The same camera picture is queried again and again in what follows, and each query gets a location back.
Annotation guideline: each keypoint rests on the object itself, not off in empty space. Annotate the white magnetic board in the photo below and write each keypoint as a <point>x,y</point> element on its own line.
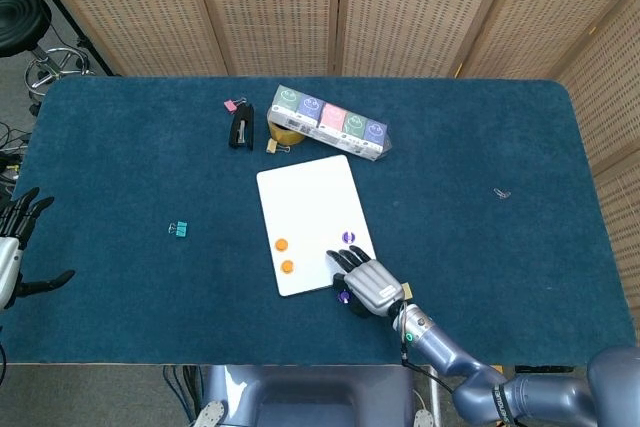
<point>310,197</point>

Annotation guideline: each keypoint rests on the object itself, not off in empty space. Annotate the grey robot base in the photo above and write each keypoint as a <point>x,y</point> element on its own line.
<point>310,397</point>

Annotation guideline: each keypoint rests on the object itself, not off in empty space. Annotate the black slanted pole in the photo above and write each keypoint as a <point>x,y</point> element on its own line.
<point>60,9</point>

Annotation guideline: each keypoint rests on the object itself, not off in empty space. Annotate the black stapler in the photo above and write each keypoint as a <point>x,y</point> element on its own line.
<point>242,129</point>

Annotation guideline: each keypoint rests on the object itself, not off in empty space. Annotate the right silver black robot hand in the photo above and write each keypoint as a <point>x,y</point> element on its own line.
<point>375,287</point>

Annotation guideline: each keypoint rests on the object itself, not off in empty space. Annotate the purple round magnet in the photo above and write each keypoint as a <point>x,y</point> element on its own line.
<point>348,237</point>
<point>343,297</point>

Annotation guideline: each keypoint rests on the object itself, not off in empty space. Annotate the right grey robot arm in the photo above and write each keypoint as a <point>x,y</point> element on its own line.
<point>450,352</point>

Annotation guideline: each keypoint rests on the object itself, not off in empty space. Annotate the white table leg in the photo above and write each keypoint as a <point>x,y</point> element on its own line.
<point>435,397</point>

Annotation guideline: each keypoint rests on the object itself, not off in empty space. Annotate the silver paper clip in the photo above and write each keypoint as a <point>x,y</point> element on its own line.
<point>501,193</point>

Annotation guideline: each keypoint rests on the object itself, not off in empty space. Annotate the yellow tape roll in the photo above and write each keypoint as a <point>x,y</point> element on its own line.
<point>285,137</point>

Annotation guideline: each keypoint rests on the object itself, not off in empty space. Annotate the pocket tissue multipack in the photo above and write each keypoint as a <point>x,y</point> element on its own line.
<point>330,119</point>

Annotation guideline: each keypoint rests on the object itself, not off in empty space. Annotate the small tan binder clip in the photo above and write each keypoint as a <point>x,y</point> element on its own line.
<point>271,146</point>

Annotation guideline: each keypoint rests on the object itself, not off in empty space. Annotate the blue felt table mat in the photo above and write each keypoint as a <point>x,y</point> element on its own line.
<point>150,172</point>

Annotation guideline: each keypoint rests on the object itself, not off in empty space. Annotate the black round stool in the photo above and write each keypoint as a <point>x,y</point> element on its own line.
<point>20,22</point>

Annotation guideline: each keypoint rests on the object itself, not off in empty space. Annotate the teal binder clip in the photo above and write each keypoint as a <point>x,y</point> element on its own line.
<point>181,230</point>

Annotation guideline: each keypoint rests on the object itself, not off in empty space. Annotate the pink binder clip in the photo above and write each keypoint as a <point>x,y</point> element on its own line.
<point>230,105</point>

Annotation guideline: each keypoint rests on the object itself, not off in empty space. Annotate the woven folding screen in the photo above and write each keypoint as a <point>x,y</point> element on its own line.
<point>275,7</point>

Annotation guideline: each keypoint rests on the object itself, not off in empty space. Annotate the large tan binder clip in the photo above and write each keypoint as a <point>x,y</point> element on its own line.
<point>408,291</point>

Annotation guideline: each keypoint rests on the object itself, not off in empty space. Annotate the orange round magnet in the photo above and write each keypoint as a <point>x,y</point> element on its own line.
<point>281,244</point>
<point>287,266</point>

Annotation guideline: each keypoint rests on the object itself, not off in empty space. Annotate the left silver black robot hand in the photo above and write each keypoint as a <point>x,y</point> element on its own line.
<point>7,262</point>

